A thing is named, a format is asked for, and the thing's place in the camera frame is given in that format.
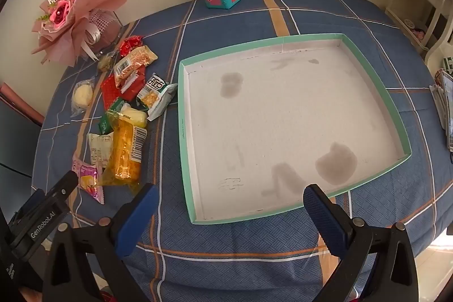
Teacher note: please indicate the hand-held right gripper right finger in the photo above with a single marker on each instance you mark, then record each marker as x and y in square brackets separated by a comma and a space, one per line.
[324, 219]

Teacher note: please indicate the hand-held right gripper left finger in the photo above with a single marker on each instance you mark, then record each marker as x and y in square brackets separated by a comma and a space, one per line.
[138, 219]

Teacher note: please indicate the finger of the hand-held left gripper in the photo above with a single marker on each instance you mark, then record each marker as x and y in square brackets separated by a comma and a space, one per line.
[32, 200]
[65, 184]

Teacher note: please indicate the pink snack packet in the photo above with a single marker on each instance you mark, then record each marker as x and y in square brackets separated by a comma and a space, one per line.
[86, 180]

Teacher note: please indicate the pale green snack packet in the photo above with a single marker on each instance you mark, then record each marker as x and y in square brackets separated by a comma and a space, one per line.
[99, 150]

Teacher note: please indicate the orange clear snack packet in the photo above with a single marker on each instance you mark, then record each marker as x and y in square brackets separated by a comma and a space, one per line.
[124, 153]

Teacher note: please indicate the white round pastry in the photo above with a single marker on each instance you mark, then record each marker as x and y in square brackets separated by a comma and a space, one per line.
[83, 95]

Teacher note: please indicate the white tray with green rim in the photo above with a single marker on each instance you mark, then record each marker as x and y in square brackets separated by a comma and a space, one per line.
[283, 111]

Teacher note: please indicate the beige barcode snack packet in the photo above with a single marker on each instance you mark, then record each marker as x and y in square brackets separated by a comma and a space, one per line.
[136, 59]

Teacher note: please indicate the blue plaid tablecloth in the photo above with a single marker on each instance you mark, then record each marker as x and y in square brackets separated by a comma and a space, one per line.
[247, 252]

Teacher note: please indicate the yellow wrapped pastry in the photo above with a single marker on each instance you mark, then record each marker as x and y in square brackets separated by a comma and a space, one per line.
[136, 116]

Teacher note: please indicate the red glitter snack packet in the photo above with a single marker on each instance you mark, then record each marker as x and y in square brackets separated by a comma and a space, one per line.
[109, 91]

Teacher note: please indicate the red and white snack packet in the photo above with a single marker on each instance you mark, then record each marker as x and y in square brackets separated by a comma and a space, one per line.
[132, 89]

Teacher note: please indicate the white and green cracker packet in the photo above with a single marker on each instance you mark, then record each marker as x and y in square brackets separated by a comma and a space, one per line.
[155, 96]

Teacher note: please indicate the green round pastry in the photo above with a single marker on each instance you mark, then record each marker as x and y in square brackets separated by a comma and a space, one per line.
[105, 64]

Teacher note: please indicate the red foil candy wrapper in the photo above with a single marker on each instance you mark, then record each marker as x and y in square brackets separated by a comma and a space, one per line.
[129, 45]

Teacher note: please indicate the glass vase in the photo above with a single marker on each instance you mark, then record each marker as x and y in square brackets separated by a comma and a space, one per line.
[106, 29]

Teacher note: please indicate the stack of magazines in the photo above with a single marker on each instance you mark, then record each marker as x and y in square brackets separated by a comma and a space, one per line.
[447, 104]

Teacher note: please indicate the pink flower bouquet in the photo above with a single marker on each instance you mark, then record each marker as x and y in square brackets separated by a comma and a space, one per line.
[63, 15]

